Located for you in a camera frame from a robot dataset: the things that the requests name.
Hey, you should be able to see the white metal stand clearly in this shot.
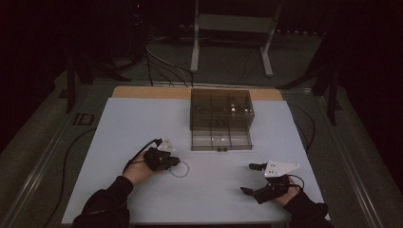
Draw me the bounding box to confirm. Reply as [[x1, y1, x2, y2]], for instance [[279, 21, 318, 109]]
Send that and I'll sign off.
[[189, 0, 285, 78]]

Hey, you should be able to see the person's right hand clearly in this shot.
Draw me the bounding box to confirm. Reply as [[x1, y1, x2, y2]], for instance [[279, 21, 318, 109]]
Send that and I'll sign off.
[[273, 184, 300, 207]]

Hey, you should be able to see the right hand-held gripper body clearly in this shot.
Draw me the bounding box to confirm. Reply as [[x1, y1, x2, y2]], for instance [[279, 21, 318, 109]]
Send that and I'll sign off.
[[252, 160, 301, 205]]

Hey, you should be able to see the bundle of floor cables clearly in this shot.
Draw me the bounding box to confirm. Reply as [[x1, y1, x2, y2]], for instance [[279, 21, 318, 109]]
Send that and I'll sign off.
[[144, 35, 195, 88]]

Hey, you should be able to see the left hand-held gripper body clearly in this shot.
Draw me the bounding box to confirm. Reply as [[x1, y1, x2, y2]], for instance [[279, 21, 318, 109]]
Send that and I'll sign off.
[[144, 137, 182, 173]]

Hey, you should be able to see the tinted plastic drawer box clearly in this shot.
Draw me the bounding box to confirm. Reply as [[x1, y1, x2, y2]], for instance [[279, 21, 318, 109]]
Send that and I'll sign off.
[[189, 88, 256, 133]]

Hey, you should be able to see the person's left hand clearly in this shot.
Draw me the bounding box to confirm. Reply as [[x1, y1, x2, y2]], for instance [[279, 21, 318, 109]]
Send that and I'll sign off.
[[122, 154, 157, 186]]

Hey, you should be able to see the black stand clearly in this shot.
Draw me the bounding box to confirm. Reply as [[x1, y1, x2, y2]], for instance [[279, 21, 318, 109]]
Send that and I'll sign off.
[[275, 28, 344, 126], [64, 51, 133, 115]]

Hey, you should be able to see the long black floor cable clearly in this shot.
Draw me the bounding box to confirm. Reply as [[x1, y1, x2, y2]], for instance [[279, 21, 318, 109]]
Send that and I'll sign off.
[[42, 126, 98, 228]]

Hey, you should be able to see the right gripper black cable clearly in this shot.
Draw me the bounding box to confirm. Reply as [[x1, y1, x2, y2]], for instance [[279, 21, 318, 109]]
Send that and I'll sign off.
[[285, 173, 305, 192]]

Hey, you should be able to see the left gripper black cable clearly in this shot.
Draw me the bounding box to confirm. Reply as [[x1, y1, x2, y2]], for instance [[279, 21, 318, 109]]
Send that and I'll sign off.
[[123, 138, 163, 174]]

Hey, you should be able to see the grey metal floor rail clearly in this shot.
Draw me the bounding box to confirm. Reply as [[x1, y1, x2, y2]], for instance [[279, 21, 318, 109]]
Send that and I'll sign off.
[[0, 85, 96, 228], [317, 93, 386, 228]]

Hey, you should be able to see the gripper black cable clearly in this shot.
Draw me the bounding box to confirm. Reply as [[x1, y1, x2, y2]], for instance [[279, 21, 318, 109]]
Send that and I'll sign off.
[[285, 173, 305, 192], [123, 138, 163, 174]]

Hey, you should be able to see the white table cover board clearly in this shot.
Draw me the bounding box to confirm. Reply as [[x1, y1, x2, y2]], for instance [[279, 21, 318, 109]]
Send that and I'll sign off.
[[61, 97, 331, 225]]

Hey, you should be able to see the black cable beside table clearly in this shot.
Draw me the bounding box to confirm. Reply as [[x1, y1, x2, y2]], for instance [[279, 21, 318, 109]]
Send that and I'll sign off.
[[286, 103, 317, 155]]

